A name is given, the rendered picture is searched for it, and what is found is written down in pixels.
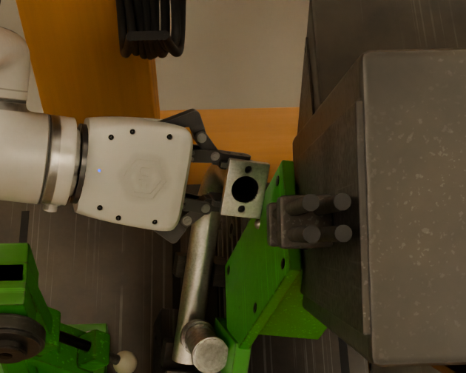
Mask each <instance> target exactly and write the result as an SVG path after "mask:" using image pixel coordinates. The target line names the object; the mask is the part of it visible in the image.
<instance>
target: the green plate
mask: <svg viewBox="0 0 466 373"><path fill-rule="evenodd" d="M282 195H297V185H295V176H294V162H293V161H286V160H282V161H281V163H280V165H279V167H278V169H277V171H276V172H275V174H274V177H273V178H272V180H271V182H270V184H269V186H268V187H267V189H266V191H265V196H264V200H263V208H262V212H261V217H260V227H259V229H256V228H255V226H254V222H255V220H256V219H254V218H251V219H250V221H249V222H248V224H247V226H246V228H245V230H244V231H243V234H242V235H241V237H240V240H239V241H238V242H237V245H236V247H235V248H234V250H233V252H232V254H231V256H230V258H229V259H228V261H227V263H226V265H225V278H226V325H227V329H228V330H229V331H230V333H231V334H232V335H233V337H234V338H235V339H236V341H237V342H238V343H239V345H238V348H239V349H249V348H250V347H251V345H252V344H253V342H254V341H255V340H256V338H257V336H258V335H272V336H281V337H298V338H307V339H316V340H318V339H319V338H320V337H321V335H322V334H323V332H324V331H325V330H326V329H327V327H326V326H325V325H323V324H322V323H321V322H319V321H318V319H316V318H315V317H314V316H313V315H311V314H310V313H309V312H307V311H306V310H305V309H304V308H303V294H302V293H301V292H300V290H301V283H302V277H303V258H302V250H301V249H282V248H280V247H278V246H276V247H272V246H269V245H268V244H267V220H266V207H267V204H270V203H271V202H277V199H278V198H279V197H280V196H282Z"/></svg>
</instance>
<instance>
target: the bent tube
mask: <svg viewBox="0 0 466 373"><path fill-rule="evenodd" d="M247 166H250V167H251V170H250V171H245V168H246V167H247ZM269 167H270V164H269V163H266V162H259V161H248V160H243V159H236V158H229V159H228V164H227V168H226V169H221V168H220V167H219V166H218V165H214V164H211V166H210V167H209V168H208V169H207V171H206V174H205V175H204V177H203V180H202V183H201V185H200V189H199V192H198V194H197V195H206V193H209V192H219V193H222V198H221V203H220V211H219V212H210V214H208V215H204V216H203V217H201V218H200V219H198V220H197V221H195V222H194V223H193V224H192V226H191V231H190V236H189V246H188V252H187V256H186V266H185V272H184V277H183V286H182V292H181V297H180V306H179V312H178V321H177V327H176V332H175V342H174V347H173V353H172V360H173V361H175V362H176V363H181V364H186V365H194V363H193V362H192V355H191V354H190V353H188V352H187V351H186V350H185V349H184V347H183V346H182V344H181V341H180V333H181V330H182V328H183V327H184V326H185V325H186V324H187V323H188V322H189V321H191V320H194V319H203V320H205V316H206V307H207V302H208V296H209V287H210V282H211V276H212V267H213V262H214V257H215V247H216V243H217V233H218V228H219V223H220V216H221V215H228V216H235V217H242V218H254V219H260V217H261V212H262V208H263V200H264V196H265V191H266V184H267V180H268V175H269ZM239 206H244V209H243V210H242V211H238V207H239Z"/></svg>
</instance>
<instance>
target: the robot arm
mask: <svg viewBox="0 0 466 373"><path fill-rule="evenodd" d="M29 79H30V51H29V48H28V46H27V43H26V41H25V40H24V39H23V38H22V37H21V36H20V35H19V34H17V33H15V32H13V30H10V29H8V28H6V27H0V200H1V201H14V202H21V203H28V204H40V203H42V204H43V210H44V211H46V212H57V208H58V206H60V205H63V206H65V205H66V204H67V201H68V199H69V202H70V203H71V204H72V205H73V208H74V211H75V212H76V213H78V214H80V215H85V216H87V217H91V218H95V219H98V220H102V221H108V222H111V223H115V224H122V225H126V226H133V227H138V228H142V229H151V230H153V231H155V232H156V233H158V234H159V235H160V236H162V237H163V238H165V239H166V240H168V242H170V243H176V242H178V240H179V239H180V237H181V236H182V235H183V233H184V232H185V231H186V229H187V228H188V226H191V225H192V224H193V223H194V222H195V221H197V220H198V219H200V218H201V217H203V216H204V215H208V214H210V212H219V211H220V203H221V198H222V193H219V192H209V193H206V195H195V194H192V193H188V192H186V185H187V181H188V177H189V169H190V164H191V162H192V163H212V164H214V165H218V166H219V167H220V168H221V169H226V168H227V164H228V159H229V158H236V159H243V160H248V161H252V160H251V156H250V155H249V154H245V153H241V152H230V151H225V150H218V149H217V148H216V146H215V145H214V144H213V143H212V141H211V139H210V138H209V137H208V135H207V134H206V131H205V127H204V125H203V121H202V118H201V116H200V113H199V112H198V111H197V110H196V109H190V110H186V111H184V112H180V113H178V114H176V115H173V116H170V117H168V118H165V119H158V118H138V117H122V116H102V117H90V118H85V120H84V123H83V124H79V125H78V127H77V123H76V119H75V118H72V117H66V116H60V115H49V114H44V113H38V112H30V111H29V110H28V109H27V106H26V104H27V102H26V101H27V91H28V85H29ZM185 127H189V128H190V130H191V132H192V136H191V134H190V132H189V131H188V130H187V129H186V128H185ZM192 138H193V139H194V140H195V142H196V143H197V144H193V140H192Z"/></svg>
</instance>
